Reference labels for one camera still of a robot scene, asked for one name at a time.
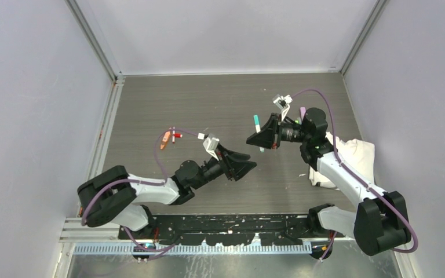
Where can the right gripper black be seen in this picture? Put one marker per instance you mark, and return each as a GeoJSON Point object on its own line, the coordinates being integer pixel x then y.
{"type": "Point", "coordinates": [268, 137]}

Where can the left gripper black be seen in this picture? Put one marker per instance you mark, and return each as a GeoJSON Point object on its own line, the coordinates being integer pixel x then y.
{"type": "Point", "coordinates": [236, 169]}

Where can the white pen teal end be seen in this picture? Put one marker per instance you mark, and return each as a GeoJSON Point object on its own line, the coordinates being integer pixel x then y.
{"type": "Point", "coordinates": [258, 129]}

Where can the teal pen cap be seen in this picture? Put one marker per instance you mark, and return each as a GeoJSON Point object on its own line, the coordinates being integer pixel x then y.
{"type": "Point", "coordinates": [256, 120]}

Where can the pink highlighter pen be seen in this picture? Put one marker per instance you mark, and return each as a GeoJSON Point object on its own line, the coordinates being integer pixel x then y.
{"type": "Point", "coordinates": [302, 112]}

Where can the white red marker pen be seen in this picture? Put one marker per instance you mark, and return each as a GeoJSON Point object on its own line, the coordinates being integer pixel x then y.
{"type": "Point", "coordinates": [173, 132]}

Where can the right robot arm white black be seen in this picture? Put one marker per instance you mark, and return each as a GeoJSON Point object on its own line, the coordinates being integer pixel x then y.
{"type": "Point", "coordinates": [380, 222]}

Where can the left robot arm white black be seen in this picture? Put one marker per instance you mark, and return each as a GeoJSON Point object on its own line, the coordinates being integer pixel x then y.
{"type": "Point", "coordinates": [115, 196]}

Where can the orange highlighter pen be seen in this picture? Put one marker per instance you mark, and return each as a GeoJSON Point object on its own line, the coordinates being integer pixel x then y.
{"type": "Point", "coordinates": [165, 139]}

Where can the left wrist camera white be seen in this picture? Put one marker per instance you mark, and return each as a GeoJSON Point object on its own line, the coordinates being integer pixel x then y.
{"type": "Point", "coordinates": [210, 143]}

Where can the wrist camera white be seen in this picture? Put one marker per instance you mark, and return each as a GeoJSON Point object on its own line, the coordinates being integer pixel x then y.
{"type": "Point", "coordinates": [283, 103]}
{"type": "Point", "coordinates": [210, 143]}

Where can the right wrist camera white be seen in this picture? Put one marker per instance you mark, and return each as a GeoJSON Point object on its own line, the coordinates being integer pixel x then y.
{"type": "Point", "coordinates": [283, 103]}

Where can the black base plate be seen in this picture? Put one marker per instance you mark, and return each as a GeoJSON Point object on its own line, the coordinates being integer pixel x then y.
{"type": "Point", "coordinates": [229, 229]}

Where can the aluminium frame rail left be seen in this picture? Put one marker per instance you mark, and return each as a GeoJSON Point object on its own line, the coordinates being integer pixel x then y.
{"type": "Point", "coordinates": [103, 140]}

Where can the slotted cable duct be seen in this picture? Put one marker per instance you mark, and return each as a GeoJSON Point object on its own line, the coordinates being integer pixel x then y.
{"type": "Point", "coordinates": [203, 249]}

